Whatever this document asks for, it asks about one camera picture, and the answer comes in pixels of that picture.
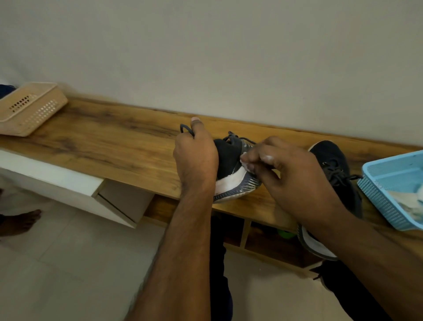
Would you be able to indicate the white drawer unit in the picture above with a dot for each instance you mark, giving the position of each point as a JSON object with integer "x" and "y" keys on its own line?
{"x": 49, "y": 175}

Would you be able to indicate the dark blue cloth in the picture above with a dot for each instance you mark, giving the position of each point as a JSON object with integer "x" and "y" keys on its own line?
{"x": 6, "y": 91}

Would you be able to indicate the wooden table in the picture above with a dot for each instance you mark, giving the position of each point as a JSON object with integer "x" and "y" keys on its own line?
{"x": 115, "y": 142}

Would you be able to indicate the person's left forearm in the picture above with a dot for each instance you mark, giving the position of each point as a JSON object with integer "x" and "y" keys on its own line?
{"x": 175, "y": 264}

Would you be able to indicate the person's left hand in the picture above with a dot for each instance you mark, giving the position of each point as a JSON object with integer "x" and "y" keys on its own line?
{"x": 196, "y": 162}

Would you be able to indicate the person's right hand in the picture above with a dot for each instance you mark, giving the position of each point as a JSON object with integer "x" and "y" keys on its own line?
{"x": 300, "y": 185}

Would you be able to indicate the used wipe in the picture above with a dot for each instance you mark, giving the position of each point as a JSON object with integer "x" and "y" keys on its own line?
{"x": 406, "y": 201}

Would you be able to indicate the white wipe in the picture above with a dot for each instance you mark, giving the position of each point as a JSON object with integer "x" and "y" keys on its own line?
{"x": 247, "y": 168}

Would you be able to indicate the beige perforated basket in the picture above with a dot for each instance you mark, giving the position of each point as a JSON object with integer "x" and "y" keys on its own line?
{"x": 33, "y": 109}

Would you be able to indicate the green ball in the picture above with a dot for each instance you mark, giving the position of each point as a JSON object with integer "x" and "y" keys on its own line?
{"x": 286, "y": 234}

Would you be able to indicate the blue plastic basket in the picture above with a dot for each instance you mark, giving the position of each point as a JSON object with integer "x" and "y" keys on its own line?
{"x": 386, "y": 172}

